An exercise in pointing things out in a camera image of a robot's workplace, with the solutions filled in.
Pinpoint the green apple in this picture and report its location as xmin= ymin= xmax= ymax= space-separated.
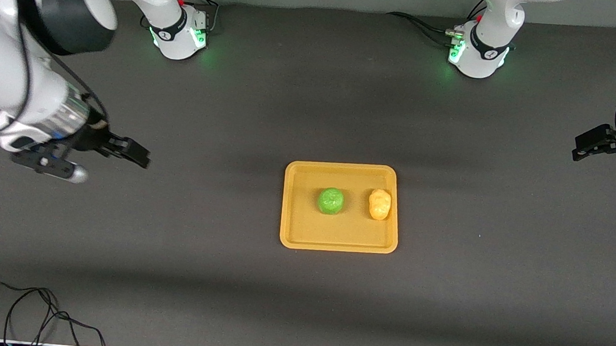
xmin=317 ymin=186 xmax=345 ymax=217

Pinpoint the yellow plastic tray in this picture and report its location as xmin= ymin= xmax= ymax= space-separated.
xmin=278 ymin=157 xmax=405 ymax=258

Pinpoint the yellow potato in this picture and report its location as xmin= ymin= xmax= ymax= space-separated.
xmin=367 ymin=187 xmax=393 ymax=222

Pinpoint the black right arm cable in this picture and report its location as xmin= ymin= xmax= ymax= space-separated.
xmin=2 ymin=0 xmax=121 ymax=148

